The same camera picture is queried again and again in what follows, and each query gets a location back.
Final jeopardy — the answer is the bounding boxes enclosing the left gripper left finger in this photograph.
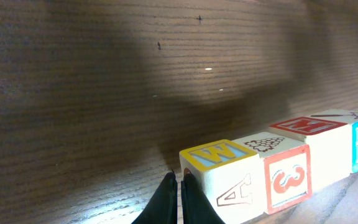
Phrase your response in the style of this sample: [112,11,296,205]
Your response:
[132,172,178,224]

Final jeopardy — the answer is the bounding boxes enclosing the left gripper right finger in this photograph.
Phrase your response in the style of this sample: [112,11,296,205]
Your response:
[181,173,224,224]

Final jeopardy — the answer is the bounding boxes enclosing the wooden block teal side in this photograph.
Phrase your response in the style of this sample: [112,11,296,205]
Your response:
[179,139,266,223]

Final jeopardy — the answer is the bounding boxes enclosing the wooden block red number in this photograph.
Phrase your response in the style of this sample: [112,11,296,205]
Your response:
[233,132,313,215]

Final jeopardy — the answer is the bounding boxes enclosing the wooden block green letter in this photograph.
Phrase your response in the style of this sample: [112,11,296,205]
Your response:
[268,116,351,192]

